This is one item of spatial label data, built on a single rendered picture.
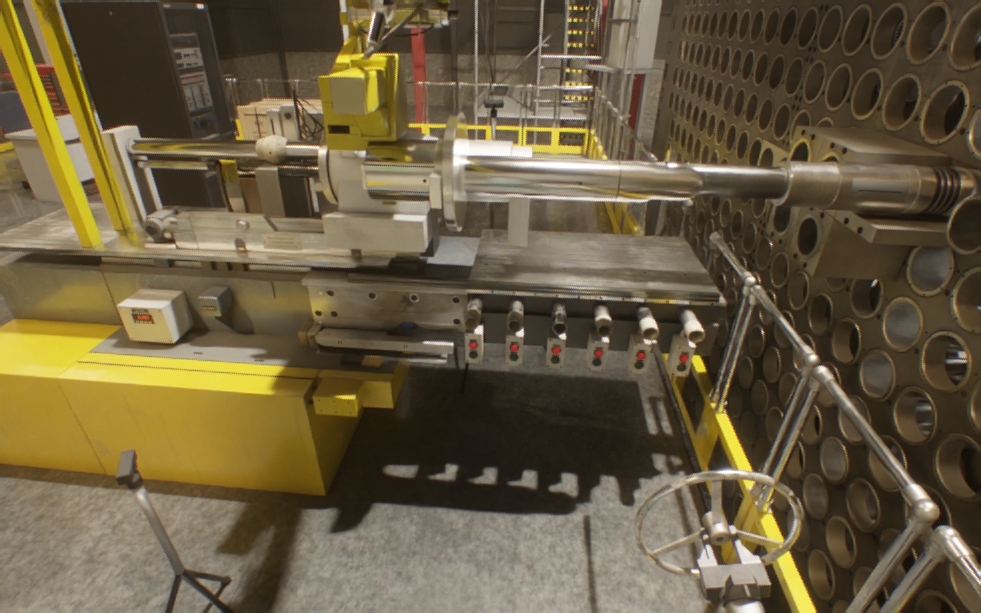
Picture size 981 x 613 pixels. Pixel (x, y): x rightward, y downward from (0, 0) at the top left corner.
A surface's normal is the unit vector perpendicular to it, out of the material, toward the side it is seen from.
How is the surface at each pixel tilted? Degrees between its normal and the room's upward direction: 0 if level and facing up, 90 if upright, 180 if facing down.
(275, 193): 90
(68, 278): 90
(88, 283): 90
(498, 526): 0
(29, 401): 90
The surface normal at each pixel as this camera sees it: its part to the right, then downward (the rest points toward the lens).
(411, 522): 0.01, -0.87
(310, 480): -0.09, 0.50
